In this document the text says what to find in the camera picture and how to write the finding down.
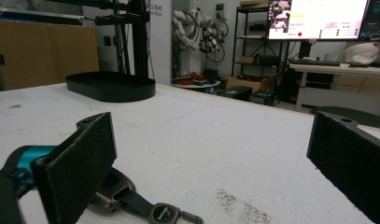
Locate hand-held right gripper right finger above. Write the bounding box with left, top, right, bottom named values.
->
left=306, top=111, right=380, bottom=224

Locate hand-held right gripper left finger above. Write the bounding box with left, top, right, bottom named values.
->
left=31, top=111, right=118, bottom=224

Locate grey metal keychain with strap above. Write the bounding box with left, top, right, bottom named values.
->
left=88, top=167, right=205, bottom=224

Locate teal and black tool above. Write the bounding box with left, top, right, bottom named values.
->
left=0, top=144, right=60, bottom=200

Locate black oval tray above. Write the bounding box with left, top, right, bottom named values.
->
left=65, top=70, right=157, bottom=103

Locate white desk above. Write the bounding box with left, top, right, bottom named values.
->
left=289, top=63, right=380, bottom=112

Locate black keyboard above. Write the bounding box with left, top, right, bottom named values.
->
left=290, top=58, right=342, bottom=67

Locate brown cardboard sheet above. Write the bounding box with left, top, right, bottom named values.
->
left=0, top=18, right=100, bottom=91

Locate open cardboard box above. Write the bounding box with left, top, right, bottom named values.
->
left=224, top=73, right=280, bottom=93

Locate black box with green label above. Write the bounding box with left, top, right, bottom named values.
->
left=217, top=85, right=253, bottom=102

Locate black shelf rack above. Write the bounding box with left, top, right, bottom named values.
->
left=231, top=5, right=292, bottom=79

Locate large lit monitor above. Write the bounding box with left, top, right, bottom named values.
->
left=267, top=0, right=371, bottom=41

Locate dark monitor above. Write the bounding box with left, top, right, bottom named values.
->
left=359, top=0, right=380, bottom=41

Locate black metal stand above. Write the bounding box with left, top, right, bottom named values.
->
left=47, top=0, right=151, bottom=79

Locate round white table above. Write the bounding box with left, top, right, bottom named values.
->
left=173, top=79, right=221, bottom=91

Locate white banner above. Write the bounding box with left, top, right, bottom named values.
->
left=148, top=0, right=174, bottom=86

